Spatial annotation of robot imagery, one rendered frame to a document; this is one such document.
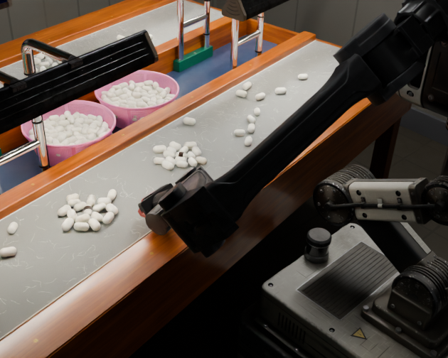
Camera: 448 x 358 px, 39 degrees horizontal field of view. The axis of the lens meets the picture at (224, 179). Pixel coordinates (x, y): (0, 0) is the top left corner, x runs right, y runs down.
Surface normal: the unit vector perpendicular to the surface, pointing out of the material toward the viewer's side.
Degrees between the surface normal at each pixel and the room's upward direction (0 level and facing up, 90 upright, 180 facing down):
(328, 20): 90
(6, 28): 90
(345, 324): 0
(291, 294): 1
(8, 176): 0
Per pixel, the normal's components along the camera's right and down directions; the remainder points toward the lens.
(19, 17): 0.70, 0.43
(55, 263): 0.04, -0.82
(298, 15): -0.72, 0.38
